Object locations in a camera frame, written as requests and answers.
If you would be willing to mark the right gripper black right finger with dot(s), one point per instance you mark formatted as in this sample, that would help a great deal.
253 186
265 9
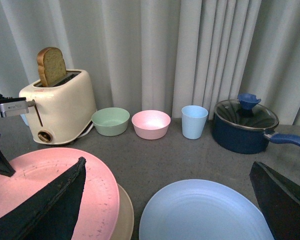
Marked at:
279 200

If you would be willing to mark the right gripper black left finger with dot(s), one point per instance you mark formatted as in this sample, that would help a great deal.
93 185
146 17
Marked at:
51 213

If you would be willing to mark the pink plate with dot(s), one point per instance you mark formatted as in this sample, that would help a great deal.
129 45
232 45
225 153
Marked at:
100 201

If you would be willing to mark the light blue plate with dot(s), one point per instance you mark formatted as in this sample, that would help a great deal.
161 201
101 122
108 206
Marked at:
196 209

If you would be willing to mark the beige plate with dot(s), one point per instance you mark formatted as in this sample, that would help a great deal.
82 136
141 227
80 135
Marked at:
126 217

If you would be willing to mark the cream toaster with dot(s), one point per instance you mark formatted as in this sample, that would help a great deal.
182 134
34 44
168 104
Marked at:
61 113

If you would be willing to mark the dark blue saucepan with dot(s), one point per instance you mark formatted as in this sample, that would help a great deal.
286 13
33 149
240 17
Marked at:
246 141

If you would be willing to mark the glass pot lid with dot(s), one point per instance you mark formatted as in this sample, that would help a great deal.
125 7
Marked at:
246 112

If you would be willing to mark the green bowl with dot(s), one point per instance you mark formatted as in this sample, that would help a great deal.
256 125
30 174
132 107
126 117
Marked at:
111 121

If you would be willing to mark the bread slice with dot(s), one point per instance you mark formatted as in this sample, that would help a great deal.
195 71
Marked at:
51 66

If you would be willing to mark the pink bowl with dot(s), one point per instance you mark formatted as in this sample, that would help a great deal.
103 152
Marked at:
151 124

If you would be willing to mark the white curtain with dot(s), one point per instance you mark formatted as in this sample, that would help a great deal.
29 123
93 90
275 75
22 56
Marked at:
161 54

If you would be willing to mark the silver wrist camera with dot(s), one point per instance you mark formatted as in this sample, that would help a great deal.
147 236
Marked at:
13 107

